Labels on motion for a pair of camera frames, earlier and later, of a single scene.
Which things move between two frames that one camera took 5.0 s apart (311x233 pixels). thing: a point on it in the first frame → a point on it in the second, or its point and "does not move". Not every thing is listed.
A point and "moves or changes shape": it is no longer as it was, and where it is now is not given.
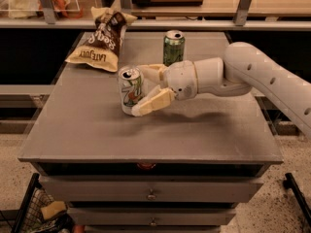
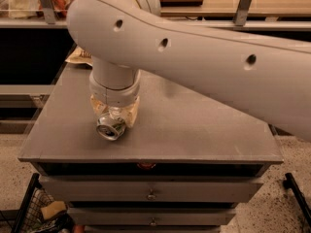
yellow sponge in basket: (52, 208) does not move
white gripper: (180, 79) → (114, 95)
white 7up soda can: (131, 82) moves or changes shape
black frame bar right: (291, 183) does not move
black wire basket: (30, 217) does not move
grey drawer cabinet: (152, 148) does not move
